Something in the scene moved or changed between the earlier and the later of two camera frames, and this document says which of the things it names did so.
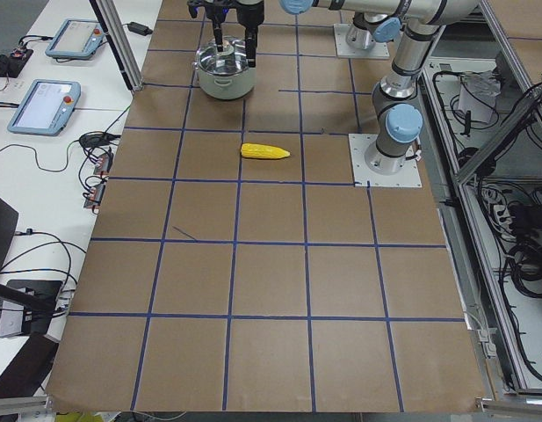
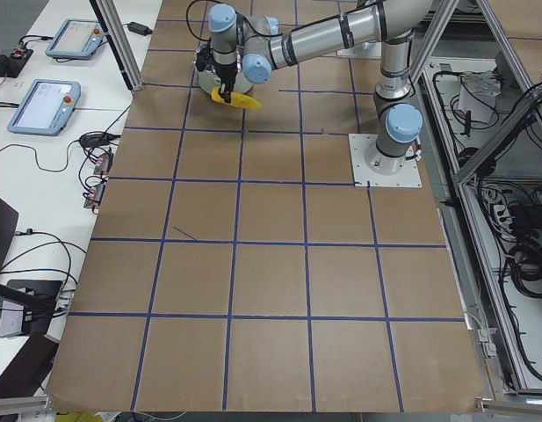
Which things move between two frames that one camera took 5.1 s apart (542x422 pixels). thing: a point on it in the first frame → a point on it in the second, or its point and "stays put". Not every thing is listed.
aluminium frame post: [118, 40] stays put
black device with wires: [12, 64] stays put
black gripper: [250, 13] → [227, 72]
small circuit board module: [104, 164] stays put
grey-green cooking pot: [226, 87] stays put
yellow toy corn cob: [263, 151] → [241, 99]
